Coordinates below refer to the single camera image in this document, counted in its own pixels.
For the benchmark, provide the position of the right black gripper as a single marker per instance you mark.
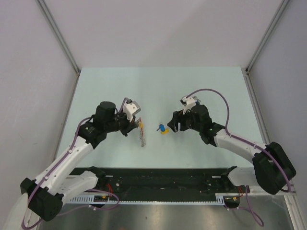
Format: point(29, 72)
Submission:
point(178, 117)

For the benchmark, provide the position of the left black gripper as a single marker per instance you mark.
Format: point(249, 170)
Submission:
point(128, 124)

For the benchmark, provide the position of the red tag key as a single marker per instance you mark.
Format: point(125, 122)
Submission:
point(141, 127)

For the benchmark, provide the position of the yellow tag key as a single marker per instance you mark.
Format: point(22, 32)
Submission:
point(165, 131)

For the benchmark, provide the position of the blue tag key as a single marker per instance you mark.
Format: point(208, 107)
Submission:
point(161, 128)

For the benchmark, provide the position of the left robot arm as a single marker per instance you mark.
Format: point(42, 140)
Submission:
point(69, 153)

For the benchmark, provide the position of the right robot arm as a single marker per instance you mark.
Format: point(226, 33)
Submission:
point(271, 168)

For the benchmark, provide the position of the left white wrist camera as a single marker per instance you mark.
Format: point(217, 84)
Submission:
point(131, 108)

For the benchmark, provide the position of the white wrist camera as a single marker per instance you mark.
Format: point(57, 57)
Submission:
point(131, 108)
point(189, 102)

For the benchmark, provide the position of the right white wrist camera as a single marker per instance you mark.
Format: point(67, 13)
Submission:
point(189, 102)

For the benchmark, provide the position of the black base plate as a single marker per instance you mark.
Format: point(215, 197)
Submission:
point(181, 185)

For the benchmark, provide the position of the aluminium frame rail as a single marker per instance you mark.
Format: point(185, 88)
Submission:
point(161, 185)

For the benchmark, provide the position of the right aluminium corner post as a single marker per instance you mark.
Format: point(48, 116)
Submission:
point(268, 33)

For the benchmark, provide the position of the aluminium corner post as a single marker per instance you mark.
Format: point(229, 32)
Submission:
point(58, 34)
point(268, 33)

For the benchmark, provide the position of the white cable duct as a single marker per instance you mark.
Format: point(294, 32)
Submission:
point(153, 202)

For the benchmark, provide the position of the right side aluminium rail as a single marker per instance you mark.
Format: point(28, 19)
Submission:
point(265, 134)

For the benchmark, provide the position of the left aluminium corner post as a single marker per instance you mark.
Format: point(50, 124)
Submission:
point(58, 34)

